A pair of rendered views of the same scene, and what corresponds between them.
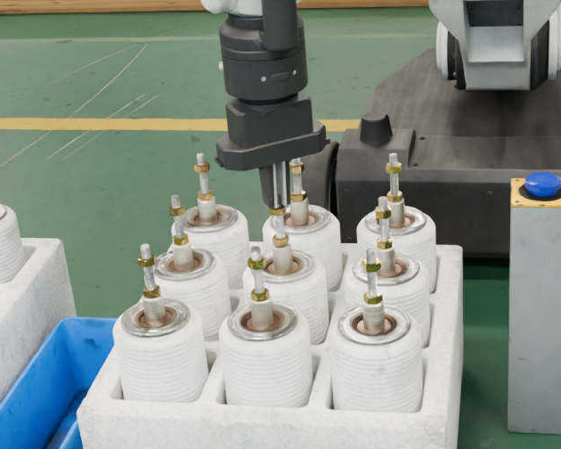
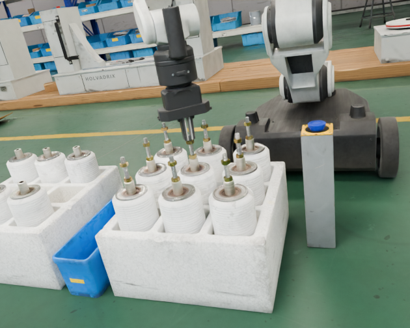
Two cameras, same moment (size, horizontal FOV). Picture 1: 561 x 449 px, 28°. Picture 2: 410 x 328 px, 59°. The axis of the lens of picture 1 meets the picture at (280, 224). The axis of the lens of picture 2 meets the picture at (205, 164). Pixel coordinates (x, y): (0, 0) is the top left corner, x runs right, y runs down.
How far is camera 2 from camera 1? 0.42 m
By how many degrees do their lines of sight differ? 8
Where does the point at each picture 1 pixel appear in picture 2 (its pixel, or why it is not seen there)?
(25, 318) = (95, 197)
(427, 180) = (273, 137)
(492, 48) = (302, 82)
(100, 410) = (105, 235)
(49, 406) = not seen: hidden behind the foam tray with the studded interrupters
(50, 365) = (105, 217)
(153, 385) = (129, 223)
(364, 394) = (224, 226)
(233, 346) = (162, 204)
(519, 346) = (310, 205)
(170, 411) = (135, 235)
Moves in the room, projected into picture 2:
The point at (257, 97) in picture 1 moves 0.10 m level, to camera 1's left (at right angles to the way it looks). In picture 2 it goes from (170, 84) to (126, 90)
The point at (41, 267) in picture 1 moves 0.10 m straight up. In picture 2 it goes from (105, 176) to (96, 147)
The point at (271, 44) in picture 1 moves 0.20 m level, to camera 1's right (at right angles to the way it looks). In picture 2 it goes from (172, 54) to (272, 39)
